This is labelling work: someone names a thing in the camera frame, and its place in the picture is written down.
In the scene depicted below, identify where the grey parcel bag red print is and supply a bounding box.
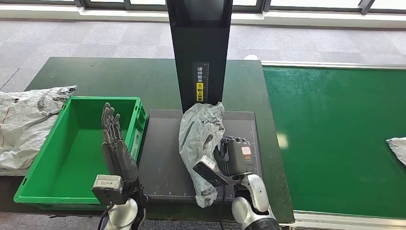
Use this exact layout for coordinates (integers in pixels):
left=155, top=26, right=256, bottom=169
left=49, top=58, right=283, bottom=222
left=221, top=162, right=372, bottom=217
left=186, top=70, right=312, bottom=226
left=178, top=102, right=226, bottom=208

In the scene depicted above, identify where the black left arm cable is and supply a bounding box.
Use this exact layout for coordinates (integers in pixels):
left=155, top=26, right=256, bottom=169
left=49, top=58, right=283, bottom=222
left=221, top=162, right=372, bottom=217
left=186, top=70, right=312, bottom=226
left=96, top=206, right=110, bottom=230

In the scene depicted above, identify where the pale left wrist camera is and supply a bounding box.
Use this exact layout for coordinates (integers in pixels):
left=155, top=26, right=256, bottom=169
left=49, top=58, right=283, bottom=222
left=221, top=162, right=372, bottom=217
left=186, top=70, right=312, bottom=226
left=91, top=174, right=125, bottom=206

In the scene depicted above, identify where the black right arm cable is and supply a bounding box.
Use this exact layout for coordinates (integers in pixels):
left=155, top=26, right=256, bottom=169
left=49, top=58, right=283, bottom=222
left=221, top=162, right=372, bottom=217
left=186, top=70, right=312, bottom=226
left=219, top=185, right=226, bottom=230

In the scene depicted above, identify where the white window sill ledge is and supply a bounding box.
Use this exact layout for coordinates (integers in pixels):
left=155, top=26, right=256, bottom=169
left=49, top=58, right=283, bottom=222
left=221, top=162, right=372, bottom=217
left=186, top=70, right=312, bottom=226
left=0, top=3, right=406, bottom=29

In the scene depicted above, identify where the dark green table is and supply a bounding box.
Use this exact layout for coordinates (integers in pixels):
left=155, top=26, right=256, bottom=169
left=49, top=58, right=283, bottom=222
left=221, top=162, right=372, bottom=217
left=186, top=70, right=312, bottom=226
left=0, top=56, right=295, bottom=224

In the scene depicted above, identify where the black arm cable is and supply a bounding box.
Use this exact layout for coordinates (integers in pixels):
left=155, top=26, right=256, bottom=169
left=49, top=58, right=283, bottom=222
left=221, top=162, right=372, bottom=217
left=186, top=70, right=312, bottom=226
left=96, top=206, right=110, bottom=230
left=219, top=185, right=226, bottom=230

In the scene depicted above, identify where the dark window frame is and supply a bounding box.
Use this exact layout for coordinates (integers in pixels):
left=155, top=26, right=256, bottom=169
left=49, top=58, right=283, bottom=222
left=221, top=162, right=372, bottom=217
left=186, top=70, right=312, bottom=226
left=0, top=0, right=406, bottom=15

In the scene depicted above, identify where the silver conveyor frame rail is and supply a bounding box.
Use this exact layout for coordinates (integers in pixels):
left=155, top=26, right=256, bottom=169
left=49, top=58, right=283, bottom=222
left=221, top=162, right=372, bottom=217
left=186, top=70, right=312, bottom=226
left=261, top=59, right=406, bottom=70
left=281, top=211, right=406, bottom=230

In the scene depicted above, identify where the green plastic crate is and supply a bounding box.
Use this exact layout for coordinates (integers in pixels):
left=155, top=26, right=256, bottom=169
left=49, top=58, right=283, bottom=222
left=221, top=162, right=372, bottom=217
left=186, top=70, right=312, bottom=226
left=13, top=96, right=148, bottom=210

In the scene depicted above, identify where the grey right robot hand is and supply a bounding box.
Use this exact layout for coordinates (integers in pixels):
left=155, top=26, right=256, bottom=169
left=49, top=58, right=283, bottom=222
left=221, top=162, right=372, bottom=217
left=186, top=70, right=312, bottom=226
left=213, top=136, right=255, bottom=177

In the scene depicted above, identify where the green conveyor belt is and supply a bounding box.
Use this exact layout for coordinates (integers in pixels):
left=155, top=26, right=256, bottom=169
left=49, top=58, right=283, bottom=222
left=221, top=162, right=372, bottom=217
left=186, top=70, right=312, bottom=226
left=262, top=66, right=406, bottom=219

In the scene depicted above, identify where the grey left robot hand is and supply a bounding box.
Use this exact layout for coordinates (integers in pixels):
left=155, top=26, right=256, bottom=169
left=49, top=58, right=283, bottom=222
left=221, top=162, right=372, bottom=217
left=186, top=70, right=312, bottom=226
left=100, top=102, right=139, bottom=188

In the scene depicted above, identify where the grey crumpled parcel bag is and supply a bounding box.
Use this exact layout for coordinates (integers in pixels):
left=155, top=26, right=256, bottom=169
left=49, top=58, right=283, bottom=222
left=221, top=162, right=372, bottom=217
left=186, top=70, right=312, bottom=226
left=0, top=85, right=78, bottom=177

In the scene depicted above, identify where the black inbound scanner machine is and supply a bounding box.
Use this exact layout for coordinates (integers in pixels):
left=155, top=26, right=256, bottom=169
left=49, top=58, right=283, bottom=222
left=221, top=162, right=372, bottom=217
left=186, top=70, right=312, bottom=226
left=136, top=0, right=264, bottom=204

